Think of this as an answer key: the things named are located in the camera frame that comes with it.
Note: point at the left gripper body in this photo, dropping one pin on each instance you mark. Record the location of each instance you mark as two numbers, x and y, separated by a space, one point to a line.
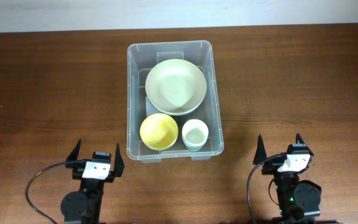
77 173

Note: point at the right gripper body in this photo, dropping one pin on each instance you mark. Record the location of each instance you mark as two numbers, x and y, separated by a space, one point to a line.
272 165

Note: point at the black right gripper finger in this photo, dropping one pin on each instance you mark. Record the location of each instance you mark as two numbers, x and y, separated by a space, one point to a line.
260 154
302 145

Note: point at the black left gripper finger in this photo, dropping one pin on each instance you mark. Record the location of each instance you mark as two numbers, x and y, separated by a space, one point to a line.
118 163
73 156

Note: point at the yellow small bowl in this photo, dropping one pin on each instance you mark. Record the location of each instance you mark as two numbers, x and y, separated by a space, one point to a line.
159 131

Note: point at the mint green cup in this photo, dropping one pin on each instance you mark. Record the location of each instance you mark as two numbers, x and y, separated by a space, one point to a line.
194 149

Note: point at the cream white cup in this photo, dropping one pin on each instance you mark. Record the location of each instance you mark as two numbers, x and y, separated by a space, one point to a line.
195 131

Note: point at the cream bowl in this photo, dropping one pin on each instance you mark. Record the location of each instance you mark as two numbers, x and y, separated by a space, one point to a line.
175 85

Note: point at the grey cup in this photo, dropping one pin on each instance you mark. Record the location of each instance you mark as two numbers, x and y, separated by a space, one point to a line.
194 144

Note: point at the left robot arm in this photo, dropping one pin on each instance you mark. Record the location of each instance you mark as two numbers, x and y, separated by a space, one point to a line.
84 205

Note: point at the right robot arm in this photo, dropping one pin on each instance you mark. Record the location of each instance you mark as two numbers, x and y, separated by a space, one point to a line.
298 200

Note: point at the clear plastic storage container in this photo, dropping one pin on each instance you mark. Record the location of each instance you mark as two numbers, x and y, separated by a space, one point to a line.
141 58

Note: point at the white paper label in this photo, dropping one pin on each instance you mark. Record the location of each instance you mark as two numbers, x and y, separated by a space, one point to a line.
150 109

